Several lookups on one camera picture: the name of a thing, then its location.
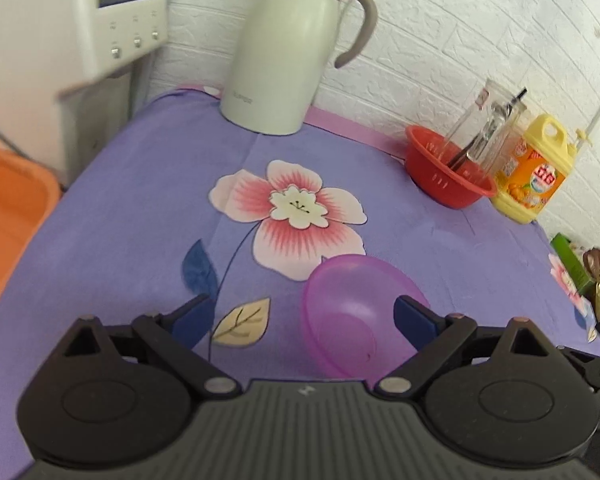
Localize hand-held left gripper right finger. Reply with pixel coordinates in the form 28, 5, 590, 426
375, 296, 556, 402

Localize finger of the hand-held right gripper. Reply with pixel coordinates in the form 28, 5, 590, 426
555, 345, 600, 392

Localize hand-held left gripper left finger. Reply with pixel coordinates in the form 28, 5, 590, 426
55, 294, 242, 402

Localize translucent purple plastic bowl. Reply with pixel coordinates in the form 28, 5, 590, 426
301, 254, 431, 380

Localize green box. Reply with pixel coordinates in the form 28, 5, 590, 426
550, 232, 596, 296

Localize purple floral tablecloth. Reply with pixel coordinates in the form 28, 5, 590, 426
0, 85, 600, 480

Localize red plastic colander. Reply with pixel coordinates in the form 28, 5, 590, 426
405, 125, 498, 210

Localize yellow detergent pump bottle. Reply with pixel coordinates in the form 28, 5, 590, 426
490, 113, 593, 225

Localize orange plastic basin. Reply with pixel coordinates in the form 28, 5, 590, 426
0, 142, 63, 336

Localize clear glass pitcher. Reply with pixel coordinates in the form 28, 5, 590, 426
442, 77, 528, 176

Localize white thermos jug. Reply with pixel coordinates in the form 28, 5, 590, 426
220, 0, 379, 136

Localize white water dispenser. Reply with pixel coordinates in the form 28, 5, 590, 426
0, 0, 171, 186

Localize grey cable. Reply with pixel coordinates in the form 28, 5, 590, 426
0, 112, 28, 161

